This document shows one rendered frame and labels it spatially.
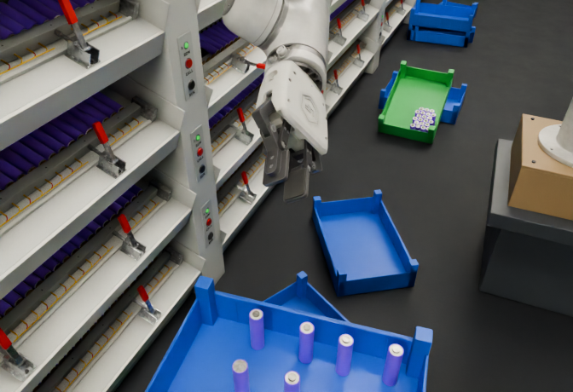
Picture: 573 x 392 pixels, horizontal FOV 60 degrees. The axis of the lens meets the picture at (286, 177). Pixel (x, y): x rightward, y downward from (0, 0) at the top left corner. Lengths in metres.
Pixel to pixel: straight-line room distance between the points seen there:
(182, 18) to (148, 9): 0.07
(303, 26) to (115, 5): 0.33
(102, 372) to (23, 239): 0.39
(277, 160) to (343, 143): 1.25
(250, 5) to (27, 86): 0.30
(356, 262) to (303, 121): 0.79
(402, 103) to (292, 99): 1.39
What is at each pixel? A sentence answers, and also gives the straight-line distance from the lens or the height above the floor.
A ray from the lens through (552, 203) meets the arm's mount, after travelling 1.17.
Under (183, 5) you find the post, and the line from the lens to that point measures 0.91.
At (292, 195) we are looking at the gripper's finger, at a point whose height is 0.61.
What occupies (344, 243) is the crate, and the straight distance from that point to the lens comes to 1.39.
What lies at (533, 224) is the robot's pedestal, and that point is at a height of 0.27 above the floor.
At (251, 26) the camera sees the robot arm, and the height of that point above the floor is 0.74.
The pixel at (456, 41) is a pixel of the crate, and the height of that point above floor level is 0.03.
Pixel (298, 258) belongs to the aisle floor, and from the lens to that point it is 1.35.
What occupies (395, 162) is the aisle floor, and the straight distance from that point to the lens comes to 1.73.
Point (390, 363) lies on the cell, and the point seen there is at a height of 0.45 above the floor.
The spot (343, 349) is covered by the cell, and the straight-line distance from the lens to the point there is 0.63.
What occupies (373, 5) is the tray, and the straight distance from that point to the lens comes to 2.22.
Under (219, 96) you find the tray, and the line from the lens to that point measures 1.07.
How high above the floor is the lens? 0.98
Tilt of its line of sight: 37 degrees down
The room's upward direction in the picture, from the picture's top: straight up
